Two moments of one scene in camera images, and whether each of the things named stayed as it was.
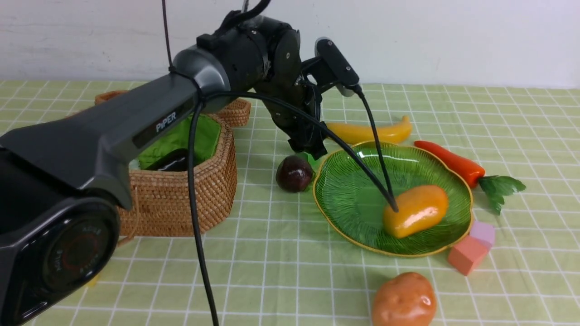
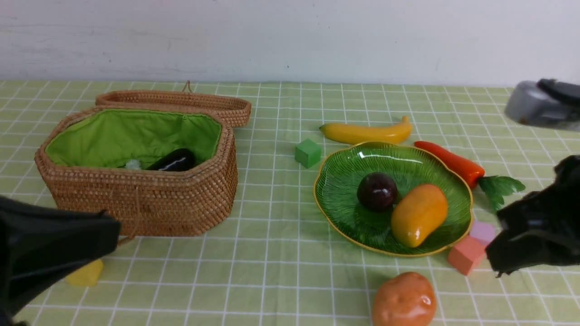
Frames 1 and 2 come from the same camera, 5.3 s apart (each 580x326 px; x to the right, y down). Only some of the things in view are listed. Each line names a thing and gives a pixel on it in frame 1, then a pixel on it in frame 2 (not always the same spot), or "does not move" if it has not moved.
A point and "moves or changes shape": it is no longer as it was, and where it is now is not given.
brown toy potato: [408, 299] does not move
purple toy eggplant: [176, 160] does not move
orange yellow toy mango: [420, 209] moves or changes shape
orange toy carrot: [494, 188] does not move
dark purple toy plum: [293, 174] -> [377, 191]
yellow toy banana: [386, 133] does not move
